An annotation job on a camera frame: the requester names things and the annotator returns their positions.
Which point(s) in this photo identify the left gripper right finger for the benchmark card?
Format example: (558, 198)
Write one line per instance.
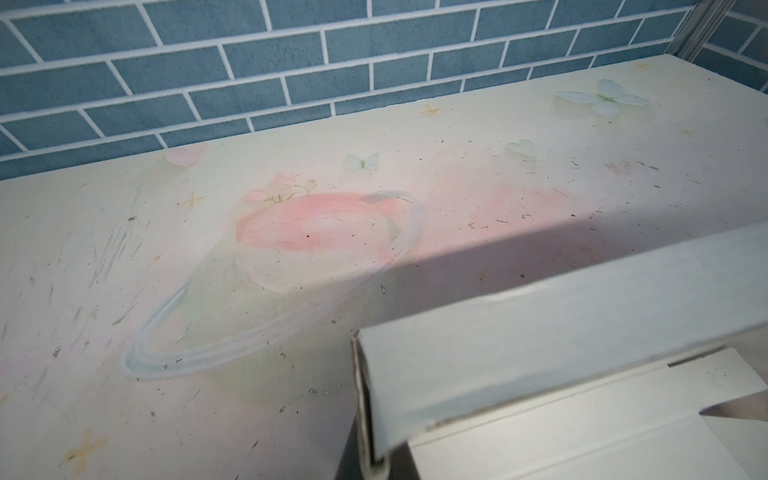
(402, 464)

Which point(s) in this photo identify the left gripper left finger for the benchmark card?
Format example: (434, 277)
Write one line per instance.
(349, 464)

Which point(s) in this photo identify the white paper box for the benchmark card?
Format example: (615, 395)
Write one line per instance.
(492, 371)

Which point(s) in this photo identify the right aluminium corner post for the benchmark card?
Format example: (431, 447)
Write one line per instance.
(698, 27)

